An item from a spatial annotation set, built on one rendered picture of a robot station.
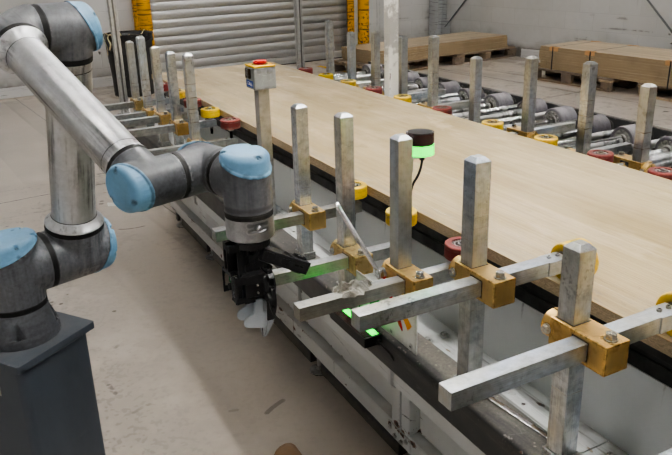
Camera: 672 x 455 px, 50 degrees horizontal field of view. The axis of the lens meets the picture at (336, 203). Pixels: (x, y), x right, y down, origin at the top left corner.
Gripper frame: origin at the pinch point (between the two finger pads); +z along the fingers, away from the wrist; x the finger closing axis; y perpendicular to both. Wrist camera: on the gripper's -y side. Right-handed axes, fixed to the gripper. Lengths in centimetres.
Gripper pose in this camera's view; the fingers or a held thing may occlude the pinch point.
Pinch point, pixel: (267, 328)
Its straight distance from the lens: 144.3
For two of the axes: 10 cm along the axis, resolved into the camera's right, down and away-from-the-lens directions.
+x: 4.7, 2.8, -8.4
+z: 0.3, 9.4, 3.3
